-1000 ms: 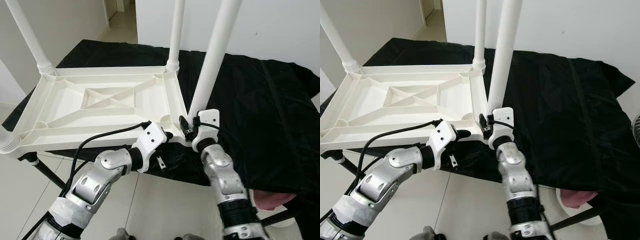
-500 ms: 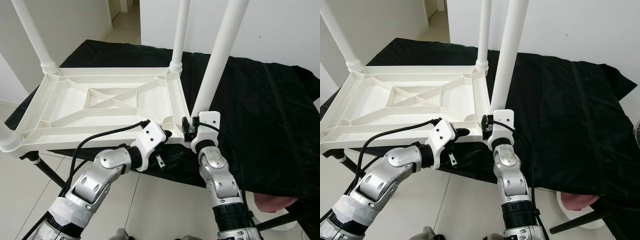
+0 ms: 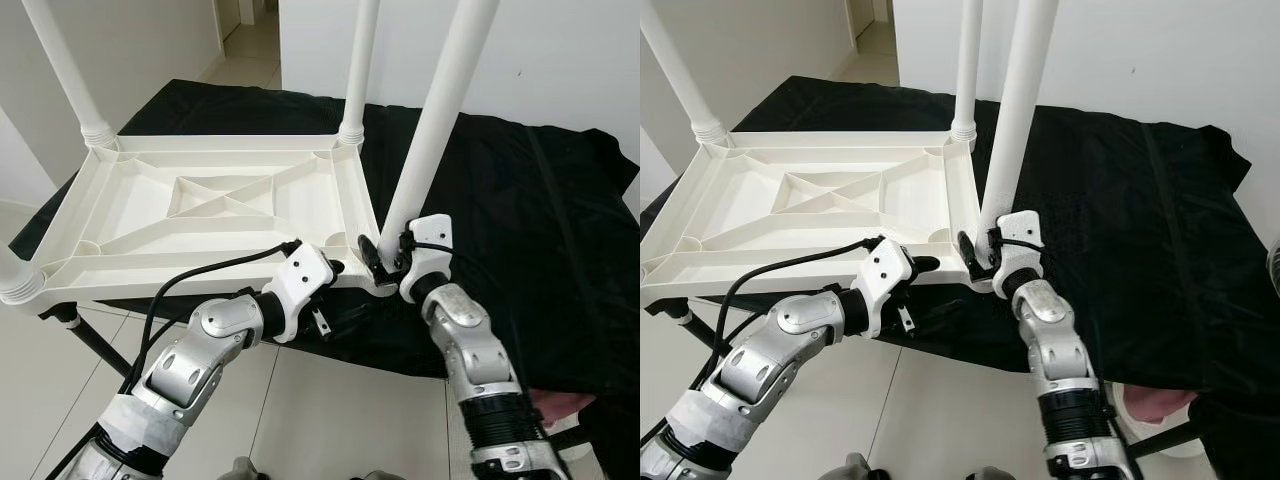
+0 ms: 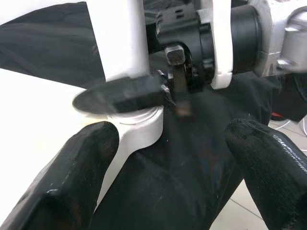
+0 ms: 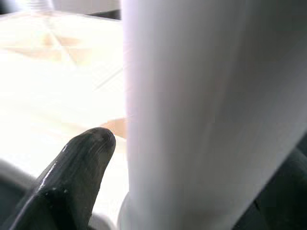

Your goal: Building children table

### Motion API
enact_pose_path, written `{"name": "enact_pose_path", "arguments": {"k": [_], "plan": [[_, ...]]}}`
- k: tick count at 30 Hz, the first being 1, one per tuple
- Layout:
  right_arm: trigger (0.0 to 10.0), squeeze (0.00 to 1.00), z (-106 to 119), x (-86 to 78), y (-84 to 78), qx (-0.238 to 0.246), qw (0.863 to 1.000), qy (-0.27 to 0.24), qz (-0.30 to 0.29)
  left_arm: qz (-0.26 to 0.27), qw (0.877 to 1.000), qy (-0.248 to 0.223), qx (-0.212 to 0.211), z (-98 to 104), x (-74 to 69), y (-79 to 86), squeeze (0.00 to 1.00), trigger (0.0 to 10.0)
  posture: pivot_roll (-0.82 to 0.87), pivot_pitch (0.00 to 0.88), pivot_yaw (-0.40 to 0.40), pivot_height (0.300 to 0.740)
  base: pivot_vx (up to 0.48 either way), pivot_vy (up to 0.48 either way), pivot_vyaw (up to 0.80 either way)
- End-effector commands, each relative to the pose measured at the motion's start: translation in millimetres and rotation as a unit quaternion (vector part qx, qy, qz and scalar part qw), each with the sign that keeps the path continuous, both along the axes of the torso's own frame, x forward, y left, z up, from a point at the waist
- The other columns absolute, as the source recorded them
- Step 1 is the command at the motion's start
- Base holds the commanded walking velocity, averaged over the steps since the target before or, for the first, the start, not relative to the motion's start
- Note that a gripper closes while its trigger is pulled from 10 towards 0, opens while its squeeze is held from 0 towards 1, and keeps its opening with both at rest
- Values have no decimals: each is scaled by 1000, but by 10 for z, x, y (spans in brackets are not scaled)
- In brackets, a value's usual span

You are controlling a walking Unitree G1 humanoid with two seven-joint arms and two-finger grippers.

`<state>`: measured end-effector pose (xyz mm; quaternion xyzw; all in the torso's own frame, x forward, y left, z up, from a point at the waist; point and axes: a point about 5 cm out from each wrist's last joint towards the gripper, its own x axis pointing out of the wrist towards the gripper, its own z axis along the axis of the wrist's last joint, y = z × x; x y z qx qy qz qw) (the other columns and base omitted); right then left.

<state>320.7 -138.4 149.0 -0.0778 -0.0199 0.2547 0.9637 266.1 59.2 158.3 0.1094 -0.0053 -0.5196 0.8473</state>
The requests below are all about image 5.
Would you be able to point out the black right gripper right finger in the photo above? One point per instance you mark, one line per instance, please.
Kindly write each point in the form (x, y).
(285, 196)

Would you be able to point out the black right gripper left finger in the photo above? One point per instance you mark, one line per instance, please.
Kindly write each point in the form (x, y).
(67, 182)

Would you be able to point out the white plastic table top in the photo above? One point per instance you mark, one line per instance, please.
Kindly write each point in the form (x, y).
(60, 91)

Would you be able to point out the white plastic table leg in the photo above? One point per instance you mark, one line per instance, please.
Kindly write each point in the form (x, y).
(43, 3)
(204, 107)

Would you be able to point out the black table cloth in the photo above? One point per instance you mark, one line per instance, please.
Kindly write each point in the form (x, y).
(12, 191)

